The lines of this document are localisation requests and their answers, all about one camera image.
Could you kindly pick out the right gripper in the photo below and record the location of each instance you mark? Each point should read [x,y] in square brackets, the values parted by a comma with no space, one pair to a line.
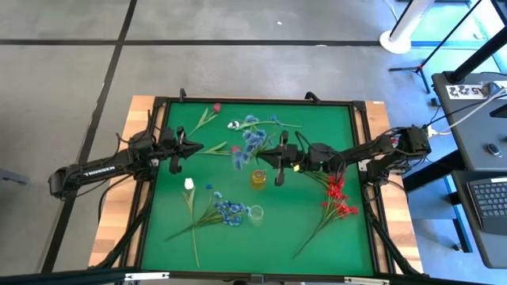
[291,156]

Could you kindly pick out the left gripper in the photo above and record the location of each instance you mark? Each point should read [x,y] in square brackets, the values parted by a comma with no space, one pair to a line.
[170,146]

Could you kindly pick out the blue flower bunch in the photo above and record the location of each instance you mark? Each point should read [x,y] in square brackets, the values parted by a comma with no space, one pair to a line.
[253,138]
[227,210]

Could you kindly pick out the red tulip flower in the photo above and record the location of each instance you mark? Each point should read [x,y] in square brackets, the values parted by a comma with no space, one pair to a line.
[235,149]
[217,107]

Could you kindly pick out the clear glass vase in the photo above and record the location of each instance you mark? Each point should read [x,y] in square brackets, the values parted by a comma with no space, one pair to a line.
[256,213]

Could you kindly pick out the grey flower stem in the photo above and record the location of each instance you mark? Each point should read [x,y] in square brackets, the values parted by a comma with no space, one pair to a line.
[336,190]

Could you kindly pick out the red flower bunch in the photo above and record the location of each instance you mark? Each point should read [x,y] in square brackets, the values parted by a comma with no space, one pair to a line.
[342,210]

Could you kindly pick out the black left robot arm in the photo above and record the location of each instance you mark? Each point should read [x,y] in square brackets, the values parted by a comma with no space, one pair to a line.
[99,172]

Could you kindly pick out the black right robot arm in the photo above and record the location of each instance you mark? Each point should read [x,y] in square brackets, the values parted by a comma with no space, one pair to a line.
[368,148]

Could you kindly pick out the yellow glass vase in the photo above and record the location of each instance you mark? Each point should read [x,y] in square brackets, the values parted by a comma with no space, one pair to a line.
[258,180]

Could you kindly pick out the green table mat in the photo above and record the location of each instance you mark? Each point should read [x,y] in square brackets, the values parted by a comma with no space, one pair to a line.
[277,237]

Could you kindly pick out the thin black tripod stand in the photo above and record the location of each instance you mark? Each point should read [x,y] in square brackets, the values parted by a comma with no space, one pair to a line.
[423,71]

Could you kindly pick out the grey floor object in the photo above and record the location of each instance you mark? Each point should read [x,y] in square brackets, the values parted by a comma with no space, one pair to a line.
[12,177]

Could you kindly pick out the grey work desk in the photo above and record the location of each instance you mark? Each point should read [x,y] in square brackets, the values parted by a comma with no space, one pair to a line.
[467,130]

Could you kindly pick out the white numbered label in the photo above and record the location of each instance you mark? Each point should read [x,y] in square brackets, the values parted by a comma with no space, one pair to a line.
[461,92]

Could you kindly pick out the black computer mouse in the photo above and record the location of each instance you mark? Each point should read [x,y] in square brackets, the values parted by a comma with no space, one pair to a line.
[494,149]

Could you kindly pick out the black keyboard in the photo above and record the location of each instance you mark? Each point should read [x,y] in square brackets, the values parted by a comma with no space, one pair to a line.
[491,202]

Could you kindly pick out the thick black desk pole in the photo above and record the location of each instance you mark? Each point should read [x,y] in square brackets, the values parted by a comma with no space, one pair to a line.
[481,55]

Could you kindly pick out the black frame clamp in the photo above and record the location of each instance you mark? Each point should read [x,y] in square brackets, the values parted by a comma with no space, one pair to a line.
[182,95]
[313,97]

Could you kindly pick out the black table frame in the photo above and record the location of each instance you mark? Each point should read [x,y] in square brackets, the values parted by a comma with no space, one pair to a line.
[358,118]

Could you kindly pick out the silver metal bracket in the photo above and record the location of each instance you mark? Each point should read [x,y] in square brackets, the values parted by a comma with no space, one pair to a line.
[146,276]
[366,281]

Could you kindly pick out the white pedestal stand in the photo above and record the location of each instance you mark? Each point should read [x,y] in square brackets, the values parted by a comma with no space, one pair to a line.
[396,41]

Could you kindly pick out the black overhead frame beam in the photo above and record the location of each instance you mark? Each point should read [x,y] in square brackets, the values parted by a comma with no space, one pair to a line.
[59,277]

